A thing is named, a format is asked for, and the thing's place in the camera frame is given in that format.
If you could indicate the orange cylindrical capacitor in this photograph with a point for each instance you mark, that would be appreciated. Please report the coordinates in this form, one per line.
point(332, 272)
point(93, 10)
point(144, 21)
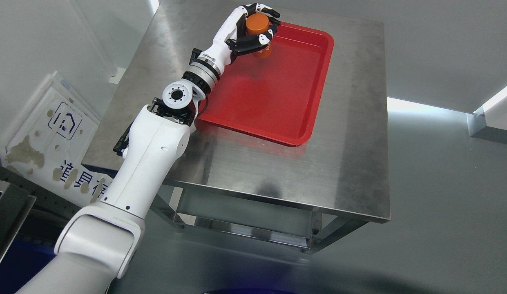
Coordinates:
point(255, 25)

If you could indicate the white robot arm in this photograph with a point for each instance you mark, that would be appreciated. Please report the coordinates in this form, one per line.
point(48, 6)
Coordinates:
point(98, 243)

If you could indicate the red plastic tray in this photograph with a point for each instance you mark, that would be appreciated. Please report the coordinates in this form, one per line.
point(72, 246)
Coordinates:
point(275, 98)

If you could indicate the stainless steel table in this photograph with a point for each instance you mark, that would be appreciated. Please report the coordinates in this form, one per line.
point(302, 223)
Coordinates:
point(293, 148)

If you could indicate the white sign board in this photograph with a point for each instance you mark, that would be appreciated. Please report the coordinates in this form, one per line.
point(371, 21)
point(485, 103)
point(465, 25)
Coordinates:
point(48, 143)

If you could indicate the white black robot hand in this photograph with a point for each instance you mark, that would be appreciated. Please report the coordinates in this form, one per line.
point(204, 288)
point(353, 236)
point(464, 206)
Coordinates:
point(232, 39)

